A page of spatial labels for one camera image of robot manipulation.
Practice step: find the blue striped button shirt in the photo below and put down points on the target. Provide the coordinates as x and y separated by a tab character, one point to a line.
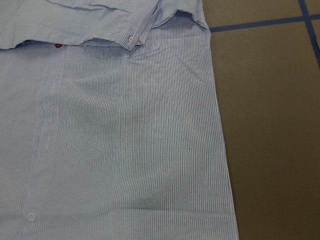
110	127

